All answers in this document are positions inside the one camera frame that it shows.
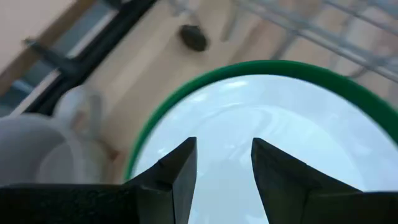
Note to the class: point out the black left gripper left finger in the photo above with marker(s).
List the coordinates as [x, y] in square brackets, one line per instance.
[174, 186]

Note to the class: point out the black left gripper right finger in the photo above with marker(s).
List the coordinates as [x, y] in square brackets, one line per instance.
[280, 186]

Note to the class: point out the dark green and white plate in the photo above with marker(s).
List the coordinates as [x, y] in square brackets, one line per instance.
[280, 102]

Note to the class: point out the grey speckled mug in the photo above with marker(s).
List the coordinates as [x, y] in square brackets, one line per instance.
[28, 149]

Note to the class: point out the beige side table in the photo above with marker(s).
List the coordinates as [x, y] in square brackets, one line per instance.
[25, 25]

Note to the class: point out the black table edge rail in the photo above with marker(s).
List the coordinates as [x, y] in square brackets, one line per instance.
[102, 47]

